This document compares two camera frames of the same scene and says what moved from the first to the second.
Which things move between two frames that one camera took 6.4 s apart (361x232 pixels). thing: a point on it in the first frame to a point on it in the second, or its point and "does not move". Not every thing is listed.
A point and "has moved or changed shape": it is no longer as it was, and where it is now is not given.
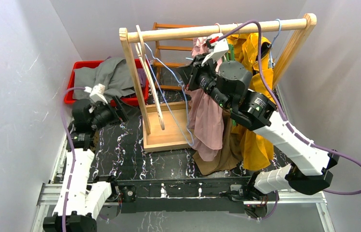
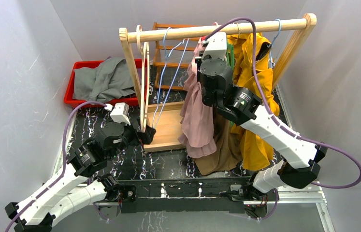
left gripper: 116,108 to 140,132
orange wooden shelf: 158,25 does not move
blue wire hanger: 177,124 to 166,56
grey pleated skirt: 112,73 does not move
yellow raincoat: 257,145 does not move
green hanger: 230,50 does not move
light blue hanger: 271,45 does not move
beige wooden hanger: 140,45 to 145,115
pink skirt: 206,115 has moved or changed shape
